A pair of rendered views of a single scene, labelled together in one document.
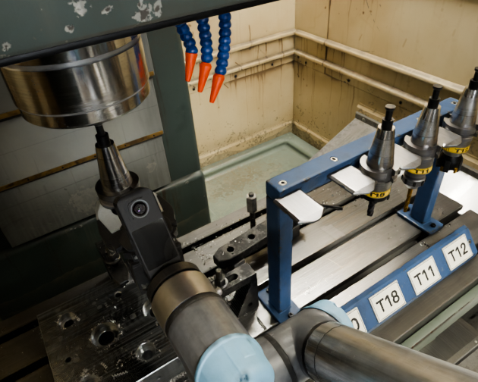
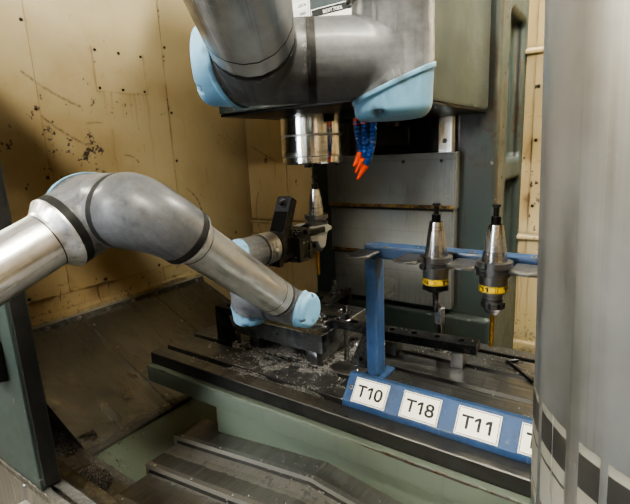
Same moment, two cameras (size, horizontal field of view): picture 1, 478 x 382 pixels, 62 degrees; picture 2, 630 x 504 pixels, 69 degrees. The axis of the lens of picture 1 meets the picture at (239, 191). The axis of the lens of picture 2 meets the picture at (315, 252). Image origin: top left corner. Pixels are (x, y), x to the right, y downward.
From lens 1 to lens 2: 94 cm
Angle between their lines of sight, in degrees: 63
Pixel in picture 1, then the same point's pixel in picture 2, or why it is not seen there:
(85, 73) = (290, 140)
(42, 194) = (361, 264)
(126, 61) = (308, 140)
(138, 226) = (278, 210)
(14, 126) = (362, 214)
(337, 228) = (498, 385)
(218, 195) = not seen: hidden behind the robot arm
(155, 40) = (470, 187)
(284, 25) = not seen: outside the picture
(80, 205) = not seen: hidden behind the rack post
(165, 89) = (470, 227)
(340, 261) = (456, 393)
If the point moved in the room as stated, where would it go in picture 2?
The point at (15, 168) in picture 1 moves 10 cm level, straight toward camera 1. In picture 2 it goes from (354, 239) to (341, 244)
